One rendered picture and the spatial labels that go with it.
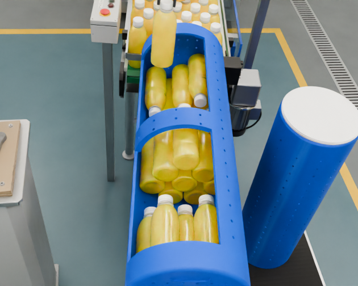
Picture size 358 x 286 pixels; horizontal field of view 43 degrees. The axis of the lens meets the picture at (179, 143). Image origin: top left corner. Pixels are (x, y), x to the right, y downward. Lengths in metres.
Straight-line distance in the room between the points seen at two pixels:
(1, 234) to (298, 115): 1.03
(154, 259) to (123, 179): 1.64
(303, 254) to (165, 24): 1.39
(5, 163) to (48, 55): 2.08
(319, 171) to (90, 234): 1.25
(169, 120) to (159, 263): 0.41
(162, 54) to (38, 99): 1.76
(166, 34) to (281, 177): 0.68
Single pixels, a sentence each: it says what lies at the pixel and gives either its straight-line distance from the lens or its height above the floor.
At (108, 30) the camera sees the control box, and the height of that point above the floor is 1.06.
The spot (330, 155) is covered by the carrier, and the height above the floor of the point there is 0.98.
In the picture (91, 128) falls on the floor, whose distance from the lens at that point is 2.86.
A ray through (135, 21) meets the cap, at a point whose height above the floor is 1.11.
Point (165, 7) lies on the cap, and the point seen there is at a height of 1.37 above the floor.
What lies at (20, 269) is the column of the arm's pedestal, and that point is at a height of 0.56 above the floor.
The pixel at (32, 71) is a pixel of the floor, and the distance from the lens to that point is 3.30.
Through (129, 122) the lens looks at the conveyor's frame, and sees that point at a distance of 2.47.
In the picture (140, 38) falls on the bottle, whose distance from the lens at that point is 1.78.
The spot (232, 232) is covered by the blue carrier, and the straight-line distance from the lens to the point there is 1.05.
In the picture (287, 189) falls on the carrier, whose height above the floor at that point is 0.76.
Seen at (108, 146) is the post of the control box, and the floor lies 0.30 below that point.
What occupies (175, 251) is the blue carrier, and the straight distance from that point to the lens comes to 0.97.
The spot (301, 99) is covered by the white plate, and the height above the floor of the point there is 1.04.
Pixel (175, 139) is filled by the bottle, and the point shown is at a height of 1.18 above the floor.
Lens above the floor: 2.08
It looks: 48 degrees down
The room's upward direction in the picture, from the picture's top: 8 degrees clockwise
